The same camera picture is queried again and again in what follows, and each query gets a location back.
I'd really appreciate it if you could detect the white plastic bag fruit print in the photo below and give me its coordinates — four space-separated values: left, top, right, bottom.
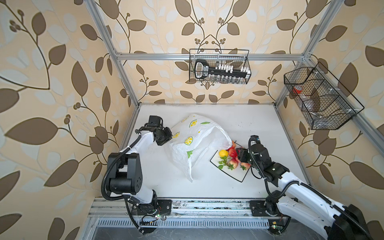
166 114 232 183

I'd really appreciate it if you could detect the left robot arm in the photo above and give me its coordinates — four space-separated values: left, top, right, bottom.
101 116 172 235

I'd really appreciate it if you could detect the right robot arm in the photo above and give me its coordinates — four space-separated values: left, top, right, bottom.
236 135 373 240

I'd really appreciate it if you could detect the green fake leafy sprig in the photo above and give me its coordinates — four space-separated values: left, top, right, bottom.
218 157 232 170

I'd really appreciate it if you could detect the yellow fake lemon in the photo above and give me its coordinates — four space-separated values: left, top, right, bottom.
219 150 229 159

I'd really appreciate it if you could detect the red item in right basket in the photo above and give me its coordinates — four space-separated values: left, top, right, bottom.
293 85 303 95

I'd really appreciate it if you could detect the black handled tool in basket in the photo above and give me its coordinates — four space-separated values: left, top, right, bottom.
193 60 251 81

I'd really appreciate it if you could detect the back black wire basket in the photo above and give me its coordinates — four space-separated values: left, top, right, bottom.
189 48 252 85

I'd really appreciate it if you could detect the black wire basket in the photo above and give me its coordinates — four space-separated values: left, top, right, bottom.
284 62 365 131
189 48 252 85

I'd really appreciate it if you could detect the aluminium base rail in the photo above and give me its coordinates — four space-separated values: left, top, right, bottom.
86 197 337 229

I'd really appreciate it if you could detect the right black wire basket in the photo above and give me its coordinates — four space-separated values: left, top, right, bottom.
284 62 365 131

